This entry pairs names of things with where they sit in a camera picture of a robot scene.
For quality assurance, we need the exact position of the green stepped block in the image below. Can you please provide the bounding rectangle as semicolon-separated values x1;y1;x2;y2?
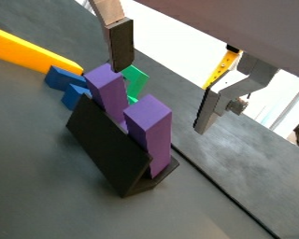
122;65;150;105

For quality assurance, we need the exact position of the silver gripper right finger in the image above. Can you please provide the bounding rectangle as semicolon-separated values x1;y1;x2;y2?
194;51;278;134

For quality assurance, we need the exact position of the purple U-shaped block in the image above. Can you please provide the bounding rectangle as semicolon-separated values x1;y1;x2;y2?
84;63;173;178

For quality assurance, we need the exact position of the yellow long block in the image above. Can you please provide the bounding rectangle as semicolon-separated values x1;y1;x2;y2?
0;29;84;75

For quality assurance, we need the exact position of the blue U-shaped block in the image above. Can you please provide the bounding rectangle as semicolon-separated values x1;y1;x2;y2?
45;66;91;110

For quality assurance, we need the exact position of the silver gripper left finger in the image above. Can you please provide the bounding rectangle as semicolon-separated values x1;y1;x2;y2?
88;0;135;72

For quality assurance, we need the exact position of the black angled fixture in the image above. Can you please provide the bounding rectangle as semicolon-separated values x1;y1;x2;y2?
66;94;179;198

